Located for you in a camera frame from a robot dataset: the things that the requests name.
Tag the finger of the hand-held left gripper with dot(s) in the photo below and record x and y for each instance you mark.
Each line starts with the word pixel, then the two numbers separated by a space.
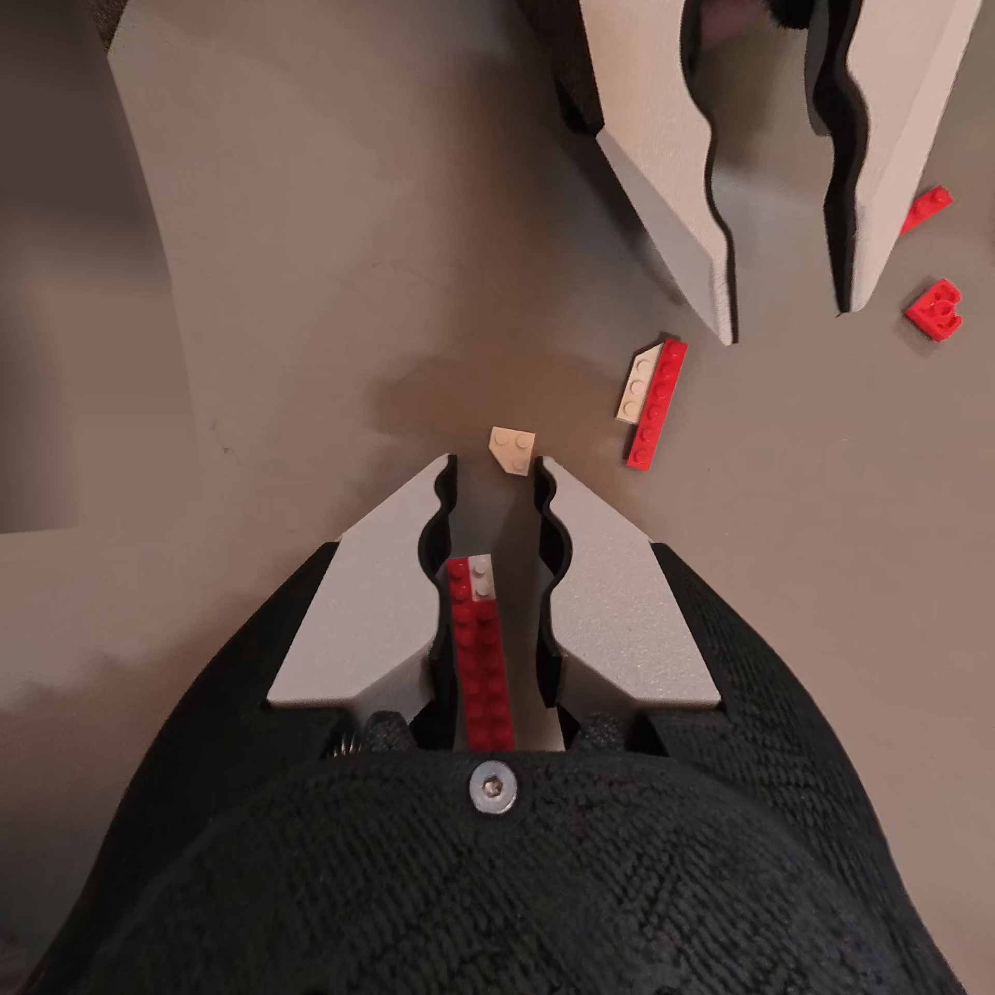
pixel 653 116
pixel 909 93

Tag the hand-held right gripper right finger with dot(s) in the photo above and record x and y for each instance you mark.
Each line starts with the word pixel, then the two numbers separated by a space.
pixel 630 622

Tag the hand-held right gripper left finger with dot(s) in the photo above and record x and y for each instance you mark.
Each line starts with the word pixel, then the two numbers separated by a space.
pixel 357 622

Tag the red white toy brick frame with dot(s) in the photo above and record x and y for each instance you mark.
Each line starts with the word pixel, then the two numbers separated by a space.
pixel 482 668

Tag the white toy brick wedge plate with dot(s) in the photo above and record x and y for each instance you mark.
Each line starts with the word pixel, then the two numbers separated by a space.
pixel 513 451

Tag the small red white brick assembly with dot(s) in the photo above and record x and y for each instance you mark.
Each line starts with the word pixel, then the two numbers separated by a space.
pixel 657 404

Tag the person's left hand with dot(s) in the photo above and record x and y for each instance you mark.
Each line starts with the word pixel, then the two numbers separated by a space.
pixel 731 19

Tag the red narrow toy brick plate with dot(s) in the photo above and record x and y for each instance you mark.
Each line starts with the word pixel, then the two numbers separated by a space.
pixel 925 210

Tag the red notched toy brick wedge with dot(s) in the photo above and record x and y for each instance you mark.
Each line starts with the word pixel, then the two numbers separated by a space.
pixel 933 311

